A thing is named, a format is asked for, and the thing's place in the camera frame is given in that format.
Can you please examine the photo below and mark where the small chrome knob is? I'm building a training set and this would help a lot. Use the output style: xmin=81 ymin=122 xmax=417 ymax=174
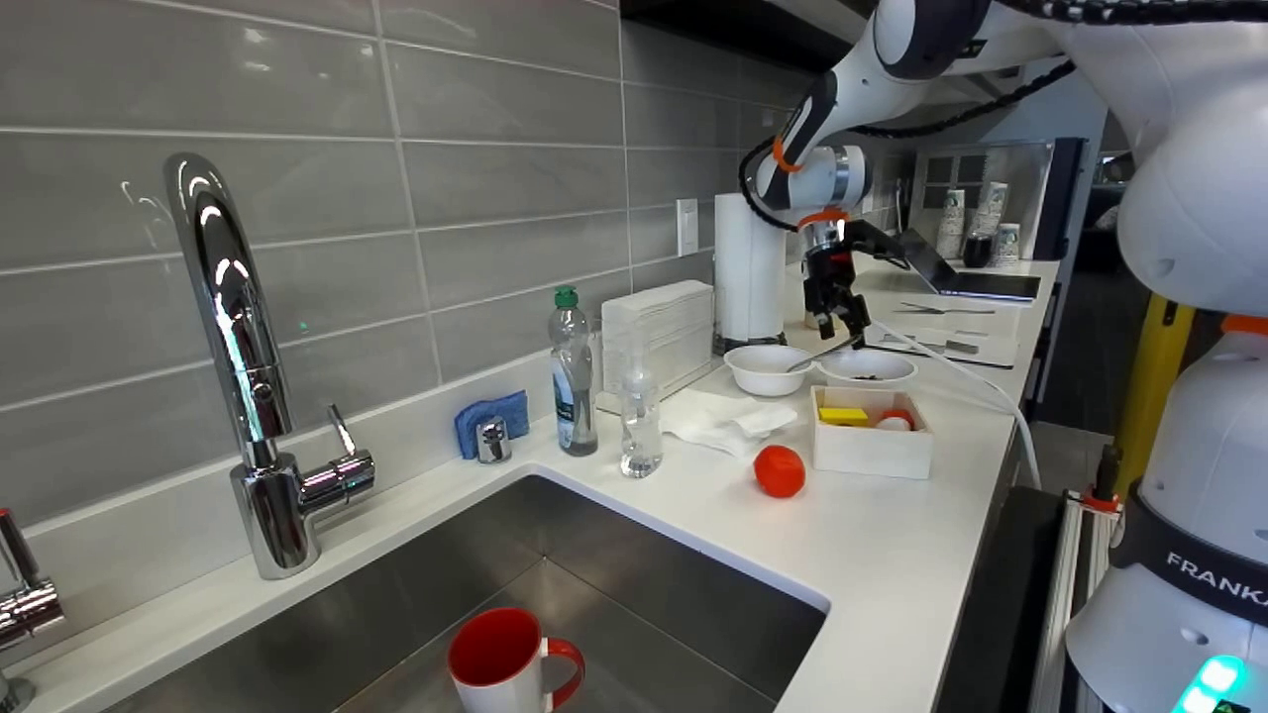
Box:
xmin=477 ymin=416 xmax=514 ymax=466

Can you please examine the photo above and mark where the small white bottle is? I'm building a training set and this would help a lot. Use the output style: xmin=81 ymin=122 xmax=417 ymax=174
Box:
xmin=991 ymin=217 xmax=1027 ymax=272

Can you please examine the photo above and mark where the stack of white napkins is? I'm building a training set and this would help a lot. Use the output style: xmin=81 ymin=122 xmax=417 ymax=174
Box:
xmin=597 ymin=276 xmax=719 ymax=400

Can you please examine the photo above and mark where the metal spoon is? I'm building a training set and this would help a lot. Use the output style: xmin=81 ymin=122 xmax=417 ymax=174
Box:
xmin=777 ymin=331 xmax=856 ymax=375

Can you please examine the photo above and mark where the steel sink basin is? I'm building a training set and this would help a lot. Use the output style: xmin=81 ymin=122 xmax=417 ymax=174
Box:
xmin=102 ymin=471 xmax=831 ymax=713

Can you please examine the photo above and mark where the yellow post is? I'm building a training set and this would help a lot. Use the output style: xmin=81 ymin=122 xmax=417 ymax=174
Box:
xmin=1111 ymin=290 xmax=1200 ymax=499

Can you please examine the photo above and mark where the red and white mug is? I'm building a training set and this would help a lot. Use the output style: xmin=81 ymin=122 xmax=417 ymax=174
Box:
xmin=443 ymin=607 xmax=592 ymax=713

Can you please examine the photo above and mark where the small chrome tap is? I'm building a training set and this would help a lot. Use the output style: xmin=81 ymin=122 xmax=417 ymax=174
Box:
xmin=0 ymin=508 xmax=69 ymax=713

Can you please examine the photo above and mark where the clear glass cup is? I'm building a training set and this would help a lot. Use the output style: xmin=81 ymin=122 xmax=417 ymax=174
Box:
xmin=615 ymin=359 xmax=667 ymax=484

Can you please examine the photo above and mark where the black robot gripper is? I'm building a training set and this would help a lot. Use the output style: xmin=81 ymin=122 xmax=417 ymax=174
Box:
xmin=797 ymin=217 xmax=877 ymax=349

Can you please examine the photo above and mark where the black paper towel holder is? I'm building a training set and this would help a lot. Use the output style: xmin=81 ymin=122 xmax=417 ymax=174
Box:
xmin=714 ymin=327 xmax=797 ymax=359

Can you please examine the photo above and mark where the blue sponge holder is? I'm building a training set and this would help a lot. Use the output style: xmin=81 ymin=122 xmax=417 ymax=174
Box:
xmin=453 ymin=388 xmax=530 ymax=464

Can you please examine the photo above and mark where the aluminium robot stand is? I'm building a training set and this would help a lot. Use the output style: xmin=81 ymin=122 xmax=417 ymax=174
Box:
xmin=1027 ymin=488 xmax=1127 ymax=713

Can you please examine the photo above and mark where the red orange ball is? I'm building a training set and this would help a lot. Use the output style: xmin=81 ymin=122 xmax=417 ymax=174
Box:
xmin=751 ymin=438 xmax=810 ymax=504

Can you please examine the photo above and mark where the green capped water bottle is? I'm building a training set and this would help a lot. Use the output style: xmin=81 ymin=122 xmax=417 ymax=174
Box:
xmin=547 ymin=280 xmax=603 ymax=459

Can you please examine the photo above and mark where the yellow block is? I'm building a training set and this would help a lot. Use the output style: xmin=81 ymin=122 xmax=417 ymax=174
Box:
xmin=815 ymin=400 xmax=877 ymax=433

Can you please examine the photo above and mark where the open laptop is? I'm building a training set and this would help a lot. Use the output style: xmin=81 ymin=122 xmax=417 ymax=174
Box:
xmin=893 ymin=227 xmax=1045 ymax=299

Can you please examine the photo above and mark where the tall chrome faucet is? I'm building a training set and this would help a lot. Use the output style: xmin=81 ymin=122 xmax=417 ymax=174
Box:
xmin=163 ymin=150 xmax=381 ymax=587

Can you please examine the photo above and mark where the dark bottle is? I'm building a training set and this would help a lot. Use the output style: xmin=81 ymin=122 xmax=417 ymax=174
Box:
xmin=963 ymin=177 xmax=1011 ymax=272

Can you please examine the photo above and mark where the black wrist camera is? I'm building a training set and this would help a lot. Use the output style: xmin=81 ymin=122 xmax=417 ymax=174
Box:
xmin=843 ymin=212 xmax=946 ymax=290

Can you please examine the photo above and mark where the crumpled white cloth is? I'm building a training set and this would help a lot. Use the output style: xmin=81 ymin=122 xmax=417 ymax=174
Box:
xmin=656 ymin=382 xmax=805 ymax=464

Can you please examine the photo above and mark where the white wall outlet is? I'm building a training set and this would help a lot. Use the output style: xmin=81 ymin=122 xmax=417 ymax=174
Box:
xmin=674 ymin=192 xmax=702 ymax=260

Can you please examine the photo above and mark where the white hose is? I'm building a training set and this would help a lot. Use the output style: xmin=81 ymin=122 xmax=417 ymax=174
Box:
xmin=877 ymin=326 xmax=1045 ymax=491

